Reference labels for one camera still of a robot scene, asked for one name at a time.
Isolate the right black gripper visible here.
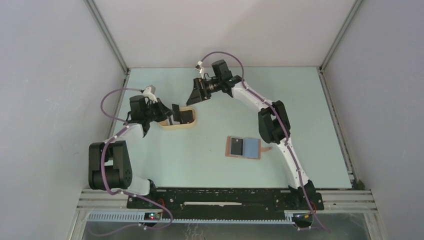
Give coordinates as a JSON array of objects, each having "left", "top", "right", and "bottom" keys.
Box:
[{"left": 186, "top": 77, "right": 222, "bottom": 106}]

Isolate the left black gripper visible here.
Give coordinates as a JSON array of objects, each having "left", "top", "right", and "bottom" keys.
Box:
[{"left": 143, "top": 98, "right": 174, "bottom": 123}]

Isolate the beige oval card tray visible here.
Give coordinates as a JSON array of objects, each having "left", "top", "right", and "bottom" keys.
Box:
[{"left": 158, "top": 106, "right": 197, "bottom": 130}]

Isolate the black credit card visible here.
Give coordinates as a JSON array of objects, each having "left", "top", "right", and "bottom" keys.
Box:
[{"left": 229, "top": 137, "right": 244, "bottom": 156}]

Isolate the brown leather card holder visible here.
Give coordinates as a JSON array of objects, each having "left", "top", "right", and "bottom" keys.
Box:
[{"left": 225, "top": 136, "right": 273, "bottom": 160}]

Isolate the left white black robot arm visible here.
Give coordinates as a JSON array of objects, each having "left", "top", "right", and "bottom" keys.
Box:
[{"left": 88, "top": 95, "right": 173, "bottom": 208}]

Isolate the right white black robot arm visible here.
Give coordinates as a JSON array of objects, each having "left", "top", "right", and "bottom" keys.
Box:
[{"left": 186, "top": 59, "right": 316, "bottom": 209}]

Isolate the black card in tray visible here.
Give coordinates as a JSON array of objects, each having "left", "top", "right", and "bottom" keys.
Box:
[{"left": 172, "top": 104, "right": 195, "bottom": 124}]

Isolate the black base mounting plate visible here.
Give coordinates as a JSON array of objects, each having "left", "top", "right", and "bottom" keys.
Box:
[{"left": 126, "top": 187, "right": 324, "bottom": 221}]

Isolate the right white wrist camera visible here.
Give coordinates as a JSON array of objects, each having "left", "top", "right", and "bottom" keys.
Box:
[{"left": 194, "top": 60, "right": 204, "bottom": 75}]

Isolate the aluminium frame rail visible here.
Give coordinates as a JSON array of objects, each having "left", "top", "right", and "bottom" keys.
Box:
[{"left": 76, "top": 188, "right": 377, "bottom": 224}]

